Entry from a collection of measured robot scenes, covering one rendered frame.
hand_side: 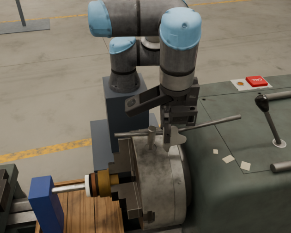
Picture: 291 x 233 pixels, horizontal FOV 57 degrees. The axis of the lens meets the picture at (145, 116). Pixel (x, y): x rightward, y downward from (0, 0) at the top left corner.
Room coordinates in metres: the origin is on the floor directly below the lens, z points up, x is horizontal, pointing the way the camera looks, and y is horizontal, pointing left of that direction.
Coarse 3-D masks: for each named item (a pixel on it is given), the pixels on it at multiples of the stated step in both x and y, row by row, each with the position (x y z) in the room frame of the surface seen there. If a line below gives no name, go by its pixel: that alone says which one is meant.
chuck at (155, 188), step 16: (144, 144) 0.56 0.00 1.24; (160, 144) 0.56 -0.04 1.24; (144, 160) 0.51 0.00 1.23; (160, 160) 0.51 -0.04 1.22; (144, 176) 0.47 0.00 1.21; (160, 176) 0.47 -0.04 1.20; (144, 192) 0.44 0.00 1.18; (160, 192) 0.44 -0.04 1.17; (144, 208) 0.42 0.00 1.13; (160, 208) 0.42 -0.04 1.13; (144, 224) 0.41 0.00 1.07; (160, 224) 0.42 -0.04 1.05
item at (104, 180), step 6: (108, 168) 0.57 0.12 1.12; (90, 174) 0.55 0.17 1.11; (96, 174) 0.55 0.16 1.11; (102, 174) 0.54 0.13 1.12; (108, 174) 0.54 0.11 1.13; (114, 174) 0.55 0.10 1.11; (90, 180) 0.53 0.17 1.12; (96, 180) 0.53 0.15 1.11; (102, 180) 0.52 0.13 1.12; (108, 180) 0.52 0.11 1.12; (114, 180) 0.53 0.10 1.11; (90, 186) 0.51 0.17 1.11; (96, 186) 0.51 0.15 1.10; (102, 186) 0.51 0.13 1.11; (108, 186) 0.51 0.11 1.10; (90, 192) 0.50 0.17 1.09; (96, 192) 0.50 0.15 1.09; (102, 192) 0.50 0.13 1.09; (108, 192) 0.50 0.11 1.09
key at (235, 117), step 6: (216, 120) 0.55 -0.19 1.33; (222, 120) 0.55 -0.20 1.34; (228, 120) 0.55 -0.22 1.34; (186, 126) 0.55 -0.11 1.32; (192, 126) 0.54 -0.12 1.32; (198, 126) 0.54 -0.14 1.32; (204, 126) 0.54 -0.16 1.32; (126, 132) 0.53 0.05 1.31; (132, 132) 0.53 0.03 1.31; (138, 132) 0.53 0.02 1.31; (144, 132) 0.53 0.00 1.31; (156, 132) 0.54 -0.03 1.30; (162, 132) 0.54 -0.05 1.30
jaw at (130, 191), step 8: (120, 184) 0.52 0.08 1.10; (128, 184) 0.52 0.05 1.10; (136, 184) 0.52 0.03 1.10; (112, 192) 0.49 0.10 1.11; (120, 192) 0.49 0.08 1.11; (128, 192) 0.49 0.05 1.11; (136, 192) 0.49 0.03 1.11; (112, 200) 0.49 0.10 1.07; (120, 200) 0.46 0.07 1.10; (128, 200) 0.46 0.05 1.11; (136, 200) 0.46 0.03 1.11; (128, 208) 0.43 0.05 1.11; (136, 208) 0.43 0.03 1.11; (128, 216) 0.42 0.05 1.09; (136, 216) 0.42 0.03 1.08; (144, 216) 0.42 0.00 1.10; (152, 216) 0.42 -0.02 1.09
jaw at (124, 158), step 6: (120, 138) 0.64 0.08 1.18; (126, 138) 0.63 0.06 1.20; (120, 144) 0.61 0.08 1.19; (126, 144) 0.61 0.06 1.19; (120, 150) 0.60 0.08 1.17; (126, 150) 0.60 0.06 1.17; (114, 156) 0.59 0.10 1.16; (120, 156) 0.59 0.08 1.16; (126, 156) 0.59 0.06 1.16; (132, 156) 0.59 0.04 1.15; (114, 162) 0.59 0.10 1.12; (120, 162) 0.58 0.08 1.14; (126, 162) 0.58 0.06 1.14; (132, 162) 0.58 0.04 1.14; (114, 168) 0.56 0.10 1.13; (120, 168) 0.56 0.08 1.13; (126, 168) 0.57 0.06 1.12; (132, 168) 0.57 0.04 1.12
